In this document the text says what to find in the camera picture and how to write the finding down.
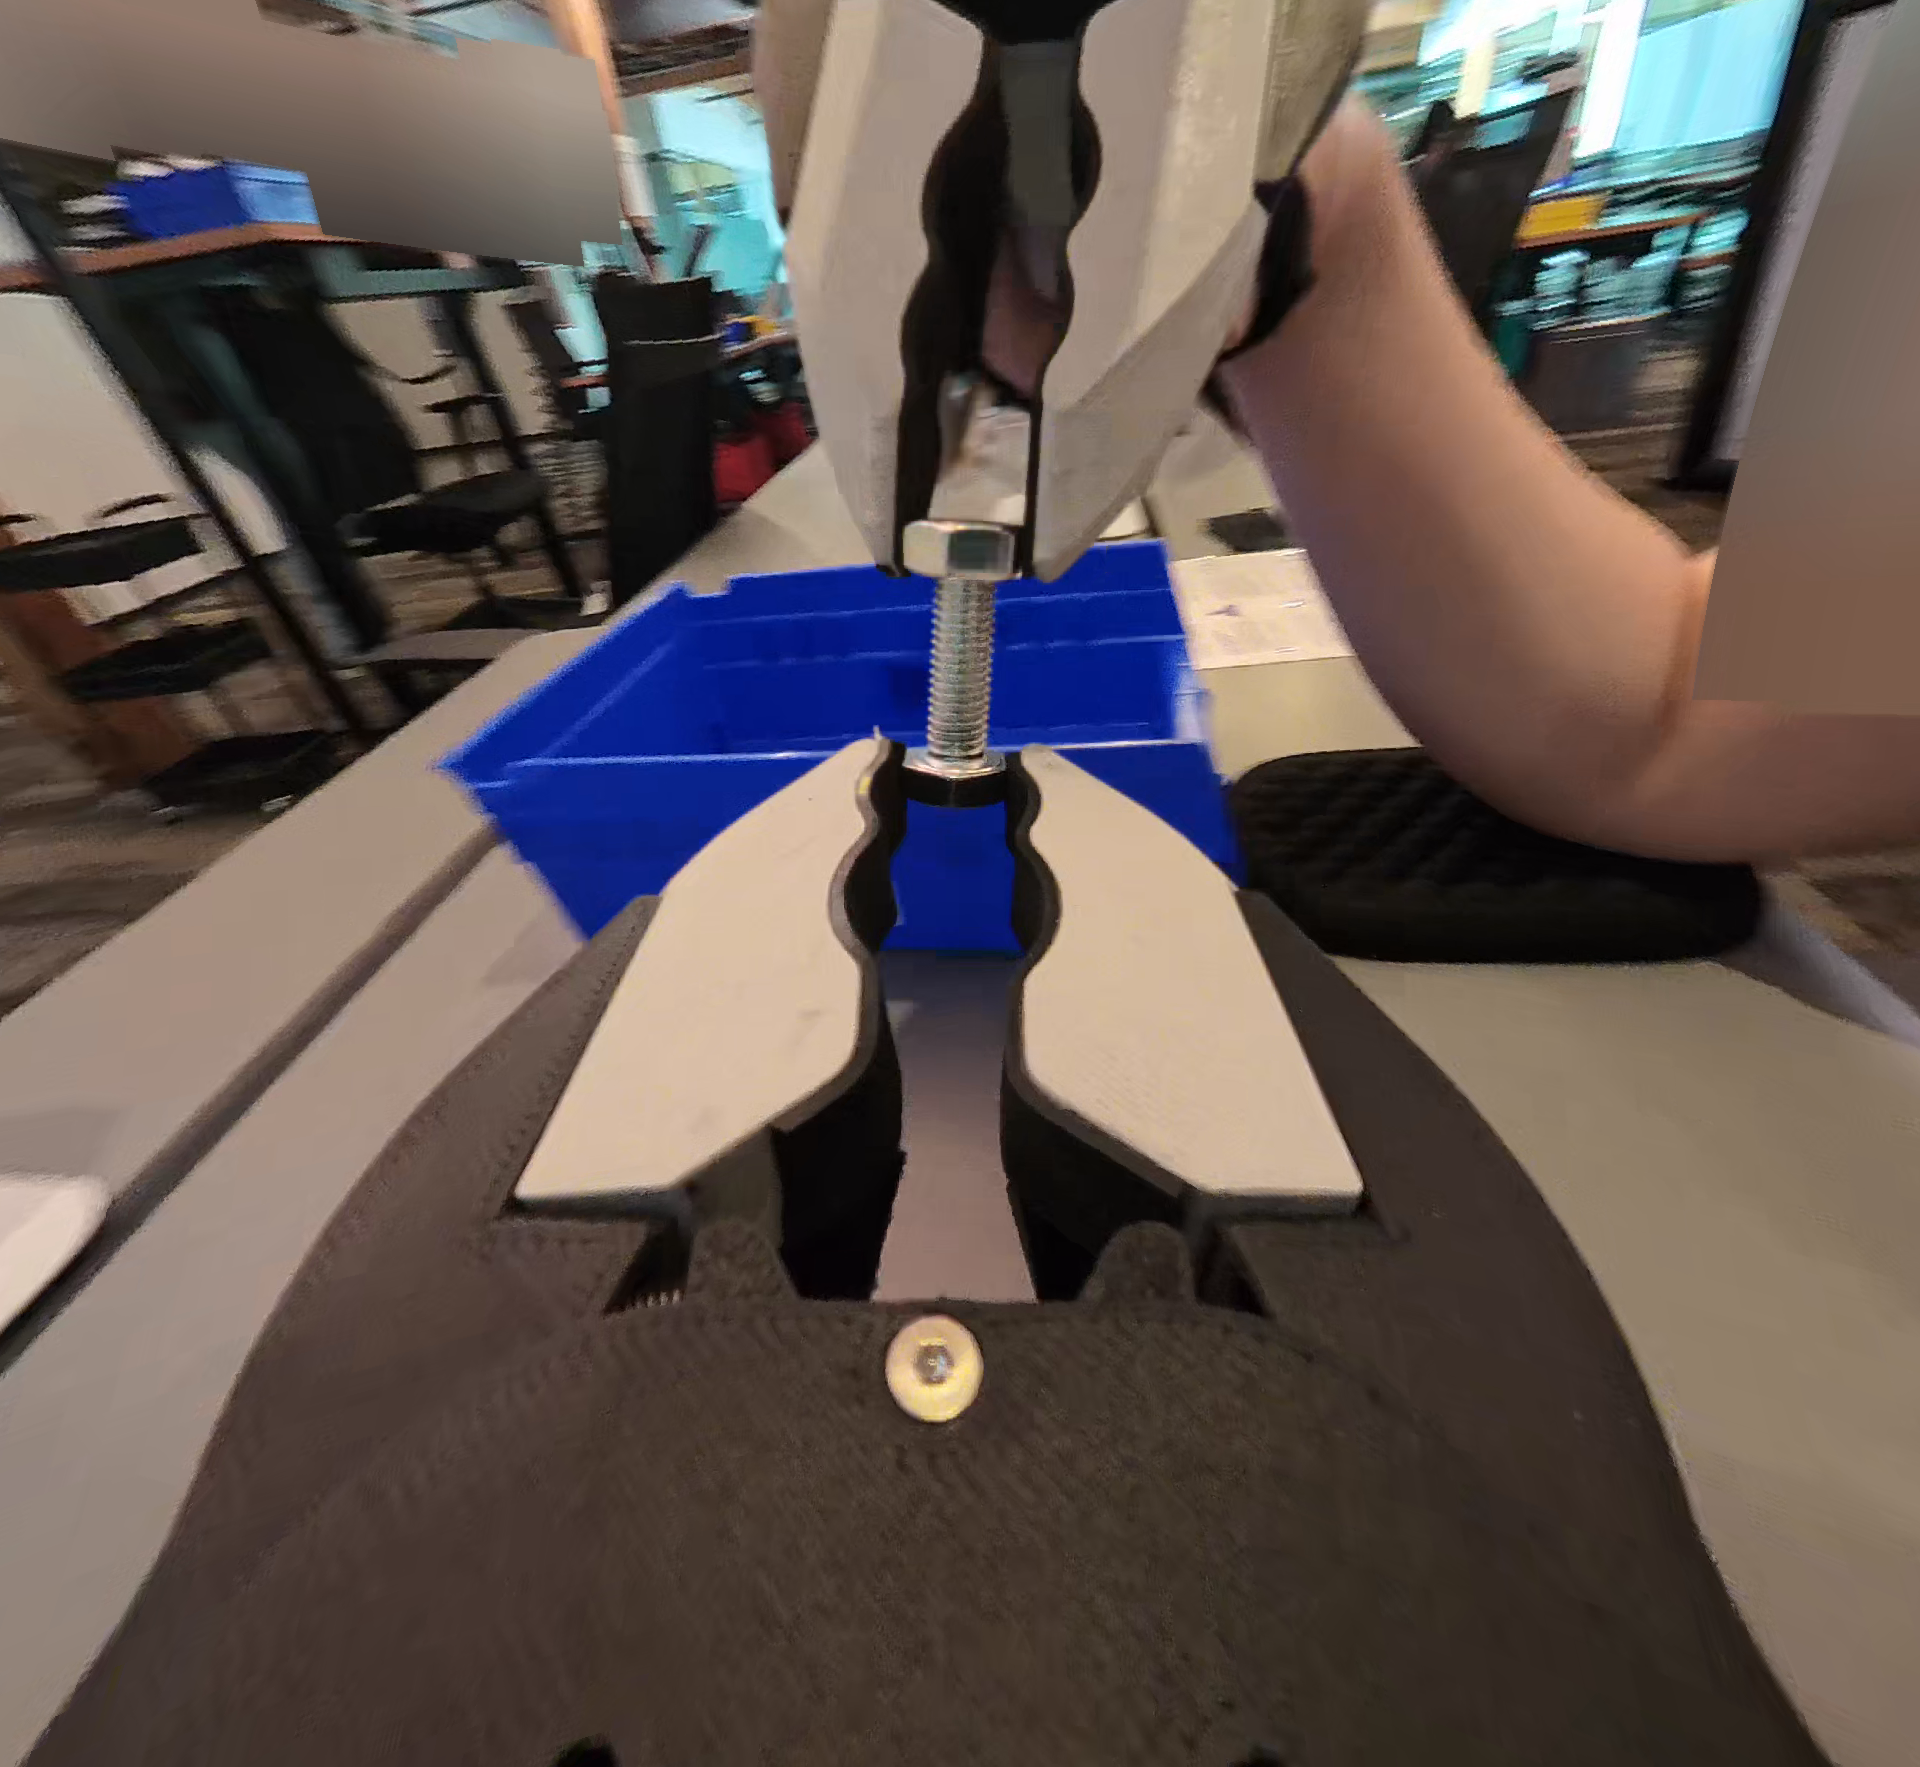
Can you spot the white stand base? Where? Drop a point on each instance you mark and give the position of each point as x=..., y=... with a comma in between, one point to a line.
x=38, y=1234

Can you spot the black tall container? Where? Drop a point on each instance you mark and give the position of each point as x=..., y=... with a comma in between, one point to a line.
x=651, y=419

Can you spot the black utility cart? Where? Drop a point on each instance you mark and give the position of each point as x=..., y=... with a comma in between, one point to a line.
x=136, y=662

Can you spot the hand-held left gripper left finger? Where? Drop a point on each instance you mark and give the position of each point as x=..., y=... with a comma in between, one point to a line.
x=722, y=1019

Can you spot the person's right forearm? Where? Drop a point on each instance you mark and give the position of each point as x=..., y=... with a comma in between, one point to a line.
x=1532, y=645

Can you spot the person's right hand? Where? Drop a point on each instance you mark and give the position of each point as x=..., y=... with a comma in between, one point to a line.
x=1364, y=299

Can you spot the blue plastic crate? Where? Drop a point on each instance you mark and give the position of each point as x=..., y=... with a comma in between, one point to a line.
x=221, y=197

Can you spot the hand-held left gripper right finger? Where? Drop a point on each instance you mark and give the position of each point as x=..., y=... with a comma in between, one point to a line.
x=1171, y=1019

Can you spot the black office chair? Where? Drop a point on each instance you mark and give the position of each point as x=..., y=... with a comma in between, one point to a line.
x=450, y=501

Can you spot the blue plastic bin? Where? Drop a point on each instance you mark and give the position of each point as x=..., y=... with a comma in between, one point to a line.
x=674, y=775

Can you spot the black armrest pad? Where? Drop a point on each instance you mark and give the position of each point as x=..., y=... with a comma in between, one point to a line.
x=1429, y=880

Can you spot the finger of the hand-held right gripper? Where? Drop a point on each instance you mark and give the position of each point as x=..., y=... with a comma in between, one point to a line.
x=1187, y=175
x=864, y=225

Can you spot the silver hex bolt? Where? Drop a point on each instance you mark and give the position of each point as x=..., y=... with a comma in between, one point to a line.
x=960, y=654

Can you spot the white paper sheet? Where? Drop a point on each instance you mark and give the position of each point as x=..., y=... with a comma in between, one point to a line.
x=1261, y=614

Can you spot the silver hex nut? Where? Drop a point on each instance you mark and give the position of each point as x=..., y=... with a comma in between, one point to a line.
x=960, y=753

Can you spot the wooden top desk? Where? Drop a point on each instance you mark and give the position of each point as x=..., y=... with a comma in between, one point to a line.
x=225, y=249

